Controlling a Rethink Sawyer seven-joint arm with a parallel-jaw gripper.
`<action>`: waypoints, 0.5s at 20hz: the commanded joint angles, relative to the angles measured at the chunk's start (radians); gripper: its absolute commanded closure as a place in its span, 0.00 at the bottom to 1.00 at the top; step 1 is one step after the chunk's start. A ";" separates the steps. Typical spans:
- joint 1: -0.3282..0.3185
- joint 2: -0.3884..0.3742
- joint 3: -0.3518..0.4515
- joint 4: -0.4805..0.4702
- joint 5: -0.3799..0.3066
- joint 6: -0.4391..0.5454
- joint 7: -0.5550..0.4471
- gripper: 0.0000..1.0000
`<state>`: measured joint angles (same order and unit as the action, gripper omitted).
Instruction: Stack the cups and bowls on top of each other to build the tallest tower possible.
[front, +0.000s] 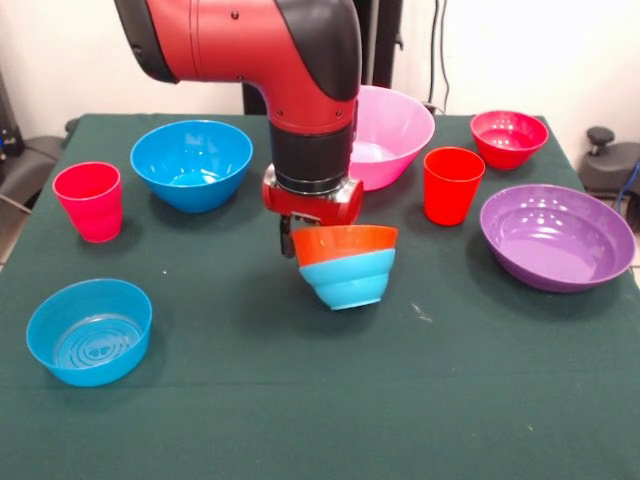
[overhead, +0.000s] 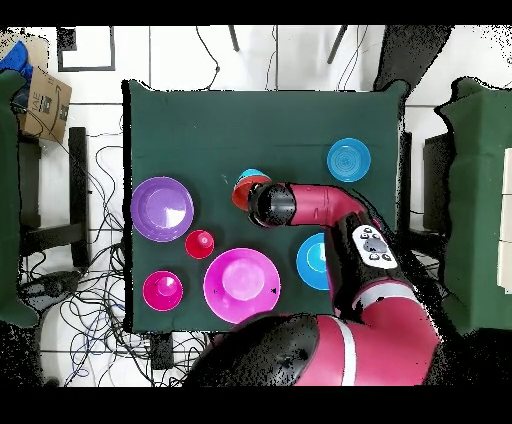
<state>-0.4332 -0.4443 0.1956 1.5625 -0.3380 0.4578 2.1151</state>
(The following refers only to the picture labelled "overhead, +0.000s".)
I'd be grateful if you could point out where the orange bowl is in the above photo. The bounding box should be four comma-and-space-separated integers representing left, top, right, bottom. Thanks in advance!
231, 175, 273, 212

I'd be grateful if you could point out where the ribbed cyan bowl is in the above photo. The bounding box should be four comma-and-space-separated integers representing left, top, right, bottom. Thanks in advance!
235, 168, 273, 185

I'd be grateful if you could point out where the red cup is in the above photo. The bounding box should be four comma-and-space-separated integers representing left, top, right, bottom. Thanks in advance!
184, 229, 216, 260

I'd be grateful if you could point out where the large pink bowl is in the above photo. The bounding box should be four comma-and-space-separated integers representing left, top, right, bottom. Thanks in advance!
202, 247, 282, 325

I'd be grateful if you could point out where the deep blue bowl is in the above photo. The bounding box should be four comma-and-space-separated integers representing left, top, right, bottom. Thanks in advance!
295, 232, 331, 292

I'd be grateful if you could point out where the wide purple bowl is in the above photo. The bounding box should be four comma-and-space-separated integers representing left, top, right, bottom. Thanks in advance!
130, 176, 196, 244

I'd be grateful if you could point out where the flat-bottomed blue bowl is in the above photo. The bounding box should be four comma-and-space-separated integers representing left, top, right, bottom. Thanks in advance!
326, 137, 372, 184

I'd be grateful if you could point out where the dark green table cloth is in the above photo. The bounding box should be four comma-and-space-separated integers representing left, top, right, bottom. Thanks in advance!
121, 78, 411, 333

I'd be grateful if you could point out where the small crimson bowl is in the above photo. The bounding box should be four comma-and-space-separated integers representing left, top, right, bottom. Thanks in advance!
142, 270, 185, 313

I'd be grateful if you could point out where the black wooden bench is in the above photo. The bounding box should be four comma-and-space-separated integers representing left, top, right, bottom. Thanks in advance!
17, 126, 91, 269

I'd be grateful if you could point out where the grey black equipment base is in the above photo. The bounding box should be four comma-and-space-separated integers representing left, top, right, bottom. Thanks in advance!
19, 269, 83, 309

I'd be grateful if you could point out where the person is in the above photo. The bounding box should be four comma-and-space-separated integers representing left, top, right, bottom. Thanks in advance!
373, 25, 455, 94

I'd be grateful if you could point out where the green cloth covered table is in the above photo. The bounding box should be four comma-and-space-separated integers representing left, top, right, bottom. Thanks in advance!
0, 69, 39, 329
433, 77, 512, 335

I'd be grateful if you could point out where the cardboard box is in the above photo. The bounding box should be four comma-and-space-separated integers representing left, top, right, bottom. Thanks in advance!
17, 67, 73, 144

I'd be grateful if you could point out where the white box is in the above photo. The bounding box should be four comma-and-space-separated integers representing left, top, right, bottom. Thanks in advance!
496, 146, 512, 295

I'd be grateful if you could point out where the blue bag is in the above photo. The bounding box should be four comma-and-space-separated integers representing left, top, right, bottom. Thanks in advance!
0, 39, 34, 81

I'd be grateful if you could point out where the black floor cable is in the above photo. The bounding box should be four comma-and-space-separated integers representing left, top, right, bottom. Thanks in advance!
194, 25, 222, 92

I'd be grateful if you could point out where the black square floor frame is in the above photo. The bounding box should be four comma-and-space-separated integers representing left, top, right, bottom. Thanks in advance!
56, 26, 116, 73

